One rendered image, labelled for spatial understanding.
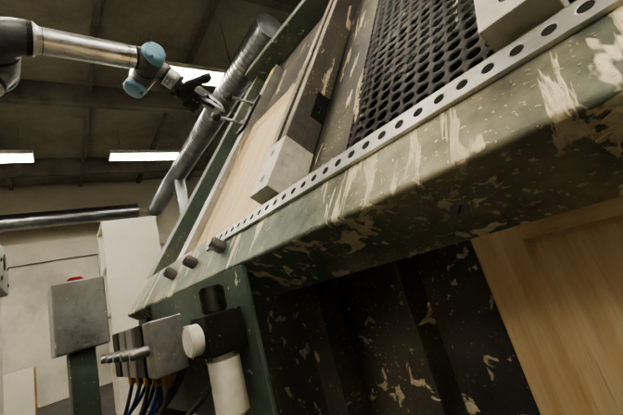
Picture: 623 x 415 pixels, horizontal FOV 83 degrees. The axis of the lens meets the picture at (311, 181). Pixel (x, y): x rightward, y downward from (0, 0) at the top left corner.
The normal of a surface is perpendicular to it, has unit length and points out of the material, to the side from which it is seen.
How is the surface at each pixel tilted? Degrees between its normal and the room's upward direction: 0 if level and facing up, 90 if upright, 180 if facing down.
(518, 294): 90
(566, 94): 55
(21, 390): 90
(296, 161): 90
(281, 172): 90
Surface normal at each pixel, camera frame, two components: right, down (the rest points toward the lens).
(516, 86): -0.76, -0.52
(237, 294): -0.75, 0.02
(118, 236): 0.54, -0.37
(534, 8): -0.22, 0.76
